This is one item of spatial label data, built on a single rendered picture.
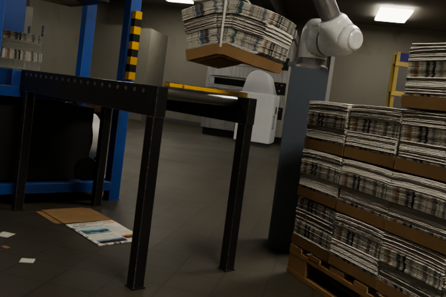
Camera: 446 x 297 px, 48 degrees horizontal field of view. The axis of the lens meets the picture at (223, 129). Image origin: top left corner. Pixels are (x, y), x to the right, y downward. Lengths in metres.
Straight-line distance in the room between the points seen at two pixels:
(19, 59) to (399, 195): 2.83
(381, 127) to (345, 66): 10.35
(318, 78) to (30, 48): 2.14
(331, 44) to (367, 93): 9.73
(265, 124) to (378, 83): 4.17
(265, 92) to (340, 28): 6.47
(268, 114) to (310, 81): 6.24
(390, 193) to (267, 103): 7.10
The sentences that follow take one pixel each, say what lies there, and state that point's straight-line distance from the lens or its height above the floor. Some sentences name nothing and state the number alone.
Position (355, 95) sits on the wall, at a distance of 12.34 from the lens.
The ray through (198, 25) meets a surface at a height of 1.07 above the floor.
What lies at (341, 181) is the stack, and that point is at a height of 0.50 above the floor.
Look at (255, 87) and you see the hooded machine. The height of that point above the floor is 1.03.
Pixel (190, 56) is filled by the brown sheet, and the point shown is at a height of 0.94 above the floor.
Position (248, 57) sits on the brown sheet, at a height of 0.96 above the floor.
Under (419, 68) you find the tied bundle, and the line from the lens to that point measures 1.94.
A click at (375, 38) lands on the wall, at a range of 12.47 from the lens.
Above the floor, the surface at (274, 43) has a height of 1.03.
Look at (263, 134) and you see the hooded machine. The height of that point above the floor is 0.22.
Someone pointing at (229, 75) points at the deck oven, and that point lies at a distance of 10.18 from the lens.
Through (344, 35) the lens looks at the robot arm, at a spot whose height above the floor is 1.17.
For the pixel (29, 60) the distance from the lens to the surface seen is 3.93.
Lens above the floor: 0.79
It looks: 4 degrees down
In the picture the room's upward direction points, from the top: 7 degrees clockwise
